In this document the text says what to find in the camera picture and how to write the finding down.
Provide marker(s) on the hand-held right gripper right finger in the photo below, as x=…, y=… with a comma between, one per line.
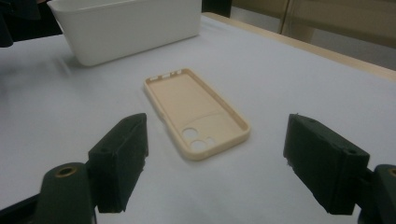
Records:
x=323, y=165

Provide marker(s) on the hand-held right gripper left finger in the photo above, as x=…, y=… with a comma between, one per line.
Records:
x=120, y=161

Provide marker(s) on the beige phone case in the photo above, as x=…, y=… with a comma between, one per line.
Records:
x=193, y=105

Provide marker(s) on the white plastic bin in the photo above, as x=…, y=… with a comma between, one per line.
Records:
x=130, y=31

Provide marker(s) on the beige curtain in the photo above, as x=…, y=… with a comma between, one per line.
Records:
x=342, y=18

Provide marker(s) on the dark blurry object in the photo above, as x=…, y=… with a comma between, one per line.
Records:
x=6, y=28

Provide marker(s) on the black box behind table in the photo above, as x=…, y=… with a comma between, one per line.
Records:
x=216, y=7

